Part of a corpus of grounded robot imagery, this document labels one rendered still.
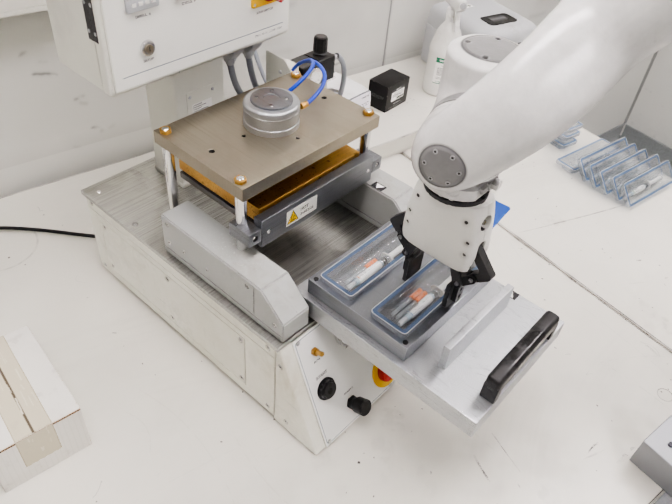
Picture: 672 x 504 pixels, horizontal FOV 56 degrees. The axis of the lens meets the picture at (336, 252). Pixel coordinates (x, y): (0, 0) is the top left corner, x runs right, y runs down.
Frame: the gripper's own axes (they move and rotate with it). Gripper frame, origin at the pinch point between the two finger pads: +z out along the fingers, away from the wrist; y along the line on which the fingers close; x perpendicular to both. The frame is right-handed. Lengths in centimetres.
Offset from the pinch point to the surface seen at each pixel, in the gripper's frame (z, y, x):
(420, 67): 22, 61, -87
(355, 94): 15, 55, -51
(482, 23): 5, 47, -89
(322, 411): 20.7, 4.9, 13.8
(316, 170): -4.3, 22.7, -1.7
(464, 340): 1.8, -8.2, 4.1
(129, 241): 12.1, 44.4, 17.0
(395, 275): 2.1, 4.9, 1.1
